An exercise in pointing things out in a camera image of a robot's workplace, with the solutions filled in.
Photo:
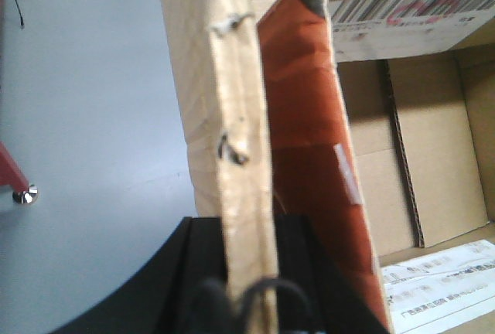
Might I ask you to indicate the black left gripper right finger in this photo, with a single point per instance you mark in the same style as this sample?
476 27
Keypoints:
335 306

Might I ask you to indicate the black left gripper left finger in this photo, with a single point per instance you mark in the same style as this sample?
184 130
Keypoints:
154 298

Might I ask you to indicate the plain brown cardboard box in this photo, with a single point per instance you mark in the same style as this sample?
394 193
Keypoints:
373 119

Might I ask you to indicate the white paper label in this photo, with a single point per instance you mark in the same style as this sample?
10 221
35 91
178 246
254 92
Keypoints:
440 291

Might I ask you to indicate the red metal leg with foot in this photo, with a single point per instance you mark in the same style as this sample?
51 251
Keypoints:
23 192

